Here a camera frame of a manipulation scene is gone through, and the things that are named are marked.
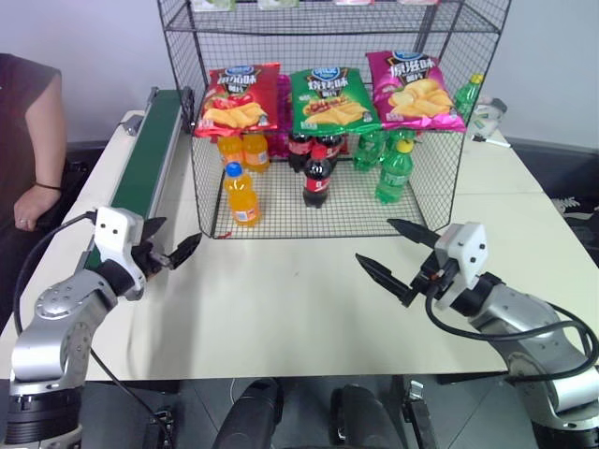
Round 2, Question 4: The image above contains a dark patterned object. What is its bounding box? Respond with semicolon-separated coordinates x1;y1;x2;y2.
542;184;599;268

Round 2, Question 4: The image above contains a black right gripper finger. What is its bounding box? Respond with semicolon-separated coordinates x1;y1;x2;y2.
355;253;416;309
387;217;444;250

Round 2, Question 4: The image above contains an orange soda bottle blue cap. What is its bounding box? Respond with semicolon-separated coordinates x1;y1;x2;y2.
223;161;261;228

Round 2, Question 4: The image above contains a black flat bar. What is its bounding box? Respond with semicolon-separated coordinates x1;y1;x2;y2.
401;380;440;449

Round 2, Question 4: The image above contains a dark rounded shape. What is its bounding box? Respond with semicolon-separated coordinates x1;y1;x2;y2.
329;384;409;449
212;378;285;449

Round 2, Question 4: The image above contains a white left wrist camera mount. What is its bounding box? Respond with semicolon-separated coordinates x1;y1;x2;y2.
90;205;152;301

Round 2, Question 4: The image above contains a bare person hand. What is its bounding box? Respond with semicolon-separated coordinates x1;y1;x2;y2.
13;184;63;230

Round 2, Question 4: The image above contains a cola bottle red cap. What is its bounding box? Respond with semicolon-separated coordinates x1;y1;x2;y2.
301;144;335;210

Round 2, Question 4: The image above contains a magenta potato chips bag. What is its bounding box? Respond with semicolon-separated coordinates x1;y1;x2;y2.
274;73;295;159
365;50;468;132

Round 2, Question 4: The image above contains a black wire mesh shelf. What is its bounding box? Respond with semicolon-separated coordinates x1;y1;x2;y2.
156;0;513;241

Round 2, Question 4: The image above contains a black and white marker pen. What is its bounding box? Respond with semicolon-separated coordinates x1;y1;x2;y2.
471;134;513;150

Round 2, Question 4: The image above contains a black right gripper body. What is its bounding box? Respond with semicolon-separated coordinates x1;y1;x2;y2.
410;252;462;301

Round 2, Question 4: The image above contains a green conveyor belt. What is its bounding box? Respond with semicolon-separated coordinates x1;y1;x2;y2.
78;86;196;273

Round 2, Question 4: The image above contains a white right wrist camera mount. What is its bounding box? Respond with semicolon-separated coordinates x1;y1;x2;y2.
431;222;489;312

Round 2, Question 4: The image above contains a green potato chips bag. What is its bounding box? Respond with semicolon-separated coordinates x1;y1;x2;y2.
288;66;384;137

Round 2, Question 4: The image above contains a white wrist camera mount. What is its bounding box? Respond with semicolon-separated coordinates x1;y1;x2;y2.
90;205;152;301
431;222;489;312

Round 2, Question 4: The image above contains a red potato chips bag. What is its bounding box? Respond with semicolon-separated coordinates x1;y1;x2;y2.
193;63;282;139

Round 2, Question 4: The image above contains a person in maroon shirt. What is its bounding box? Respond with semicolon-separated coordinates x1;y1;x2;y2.
0;52;69;328

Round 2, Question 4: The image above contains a green soda bottle yellow cap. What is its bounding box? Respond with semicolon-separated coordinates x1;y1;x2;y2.
452;73;486;126
375;139;416;208

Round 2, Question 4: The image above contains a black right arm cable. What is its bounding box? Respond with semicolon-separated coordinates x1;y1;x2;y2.
424;279;599;376

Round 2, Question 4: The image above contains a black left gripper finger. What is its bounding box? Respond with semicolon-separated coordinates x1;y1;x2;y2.
168;232;204;270
141;216;168;245

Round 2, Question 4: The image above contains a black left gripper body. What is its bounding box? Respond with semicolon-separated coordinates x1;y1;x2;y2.
131;238;174;282

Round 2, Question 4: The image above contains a white and green packet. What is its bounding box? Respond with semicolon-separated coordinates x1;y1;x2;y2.
469;96;509;138

